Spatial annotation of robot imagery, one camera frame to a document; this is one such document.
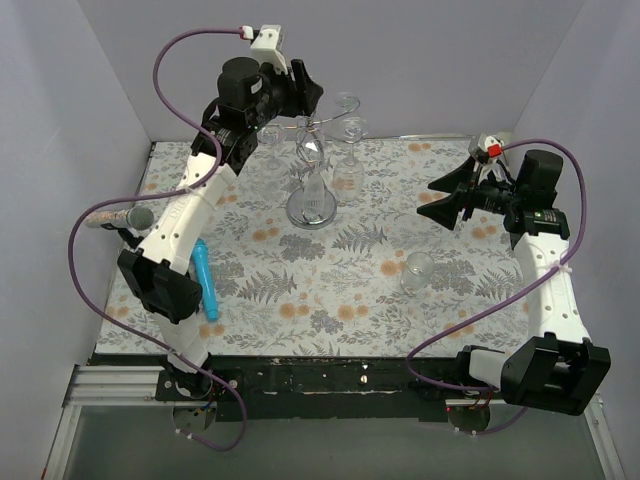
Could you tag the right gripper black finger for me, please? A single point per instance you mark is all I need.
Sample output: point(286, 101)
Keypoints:
point(445, 211)
point(462, 175)

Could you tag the black base frame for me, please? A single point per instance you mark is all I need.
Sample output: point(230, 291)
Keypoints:
point(309, 388)

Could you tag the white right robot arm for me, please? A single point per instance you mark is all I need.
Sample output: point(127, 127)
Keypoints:
point(558, 368)

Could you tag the clear wine glass back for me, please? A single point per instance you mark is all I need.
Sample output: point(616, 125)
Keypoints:
point(347, 102)

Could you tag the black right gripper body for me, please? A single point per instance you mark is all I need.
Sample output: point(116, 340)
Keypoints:
point(470, 192)

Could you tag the ribbed stemmed wine glass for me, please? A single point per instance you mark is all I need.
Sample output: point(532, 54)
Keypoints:
point(314, 188)

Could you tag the ribbed short glass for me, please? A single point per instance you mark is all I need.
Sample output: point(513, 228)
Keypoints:
point(349, 173)

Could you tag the glitter silver microphone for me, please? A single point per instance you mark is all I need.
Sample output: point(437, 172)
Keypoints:
point(137, 218)

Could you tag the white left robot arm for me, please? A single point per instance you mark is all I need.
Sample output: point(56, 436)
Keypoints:
point(250, 95)

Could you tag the blue microphone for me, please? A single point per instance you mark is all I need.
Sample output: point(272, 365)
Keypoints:
point(200, 260)

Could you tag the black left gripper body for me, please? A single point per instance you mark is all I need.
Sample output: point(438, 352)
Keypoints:
point(293, 89)

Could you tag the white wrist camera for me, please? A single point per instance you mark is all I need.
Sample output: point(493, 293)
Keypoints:
point(487, 150)
point(266, 45)

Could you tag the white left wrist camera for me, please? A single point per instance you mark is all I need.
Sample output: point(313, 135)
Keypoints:
point(266, 45)

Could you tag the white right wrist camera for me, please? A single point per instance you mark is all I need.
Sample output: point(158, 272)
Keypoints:
point(487, 150)

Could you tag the chrome wine glass rack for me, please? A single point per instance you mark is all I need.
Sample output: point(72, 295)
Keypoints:
point(324, 130)

